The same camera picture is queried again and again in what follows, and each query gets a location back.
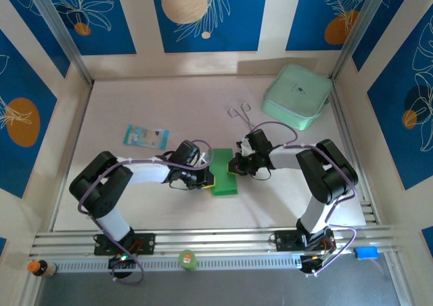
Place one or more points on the green cloth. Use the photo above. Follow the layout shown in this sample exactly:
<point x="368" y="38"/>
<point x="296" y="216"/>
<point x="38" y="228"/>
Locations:
<point x="223" y="180"/>

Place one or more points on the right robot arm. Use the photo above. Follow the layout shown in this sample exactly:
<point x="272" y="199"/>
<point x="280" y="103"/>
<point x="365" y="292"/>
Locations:
<point x="287" y="158"/>

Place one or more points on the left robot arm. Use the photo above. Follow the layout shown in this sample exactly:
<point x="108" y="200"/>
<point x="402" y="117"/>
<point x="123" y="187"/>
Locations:
<point x="145" y="174"/>

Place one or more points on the metal forceps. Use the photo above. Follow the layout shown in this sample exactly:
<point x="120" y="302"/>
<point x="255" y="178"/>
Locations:
<point x="249" y="121"/>

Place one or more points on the blue wet wipes packet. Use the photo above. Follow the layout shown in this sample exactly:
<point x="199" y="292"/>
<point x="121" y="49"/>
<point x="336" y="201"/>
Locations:
<point x="142" y="136"/>

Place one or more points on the mint green zip pouch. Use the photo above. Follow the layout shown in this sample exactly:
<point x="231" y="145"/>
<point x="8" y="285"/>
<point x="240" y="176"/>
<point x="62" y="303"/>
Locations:
<point x="294" y="96"/>

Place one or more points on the green can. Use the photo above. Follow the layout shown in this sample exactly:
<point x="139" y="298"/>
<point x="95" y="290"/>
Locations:
<point x="187" y="260"/>

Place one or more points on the black electronics board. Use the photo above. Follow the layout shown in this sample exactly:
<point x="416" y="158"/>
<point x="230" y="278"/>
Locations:
<point x="313" y="263"/>
<point x="121" y="262"/>

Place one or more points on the blue box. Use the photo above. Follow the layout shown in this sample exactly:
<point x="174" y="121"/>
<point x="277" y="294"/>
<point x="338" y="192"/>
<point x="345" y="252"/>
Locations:
<point x="365" y="252"/>

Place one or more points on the bottle with orange cap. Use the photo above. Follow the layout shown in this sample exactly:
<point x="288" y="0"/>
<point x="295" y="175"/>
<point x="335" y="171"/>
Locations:
<point x="40" y="268"/>

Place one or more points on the aluminium rail frame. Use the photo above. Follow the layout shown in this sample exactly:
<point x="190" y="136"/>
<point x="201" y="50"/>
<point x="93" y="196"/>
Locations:
<point x="209" y="240"/>

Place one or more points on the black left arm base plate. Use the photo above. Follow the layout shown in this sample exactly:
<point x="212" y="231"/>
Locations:
<point x="147" y="243"/>

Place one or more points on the aluminium side rail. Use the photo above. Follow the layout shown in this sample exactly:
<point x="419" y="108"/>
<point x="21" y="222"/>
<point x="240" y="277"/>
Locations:
<point x="80" y="126"/>
<point x="342" y="116"/>

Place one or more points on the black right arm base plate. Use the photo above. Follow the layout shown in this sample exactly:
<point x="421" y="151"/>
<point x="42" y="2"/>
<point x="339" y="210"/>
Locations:
<point x="285" y="241"/>

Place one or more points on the aluminium frame post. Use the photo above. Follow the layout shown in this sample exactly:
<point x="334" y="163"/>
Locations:
<point x="355" y="32"/>
<point x="57" y="28"/>

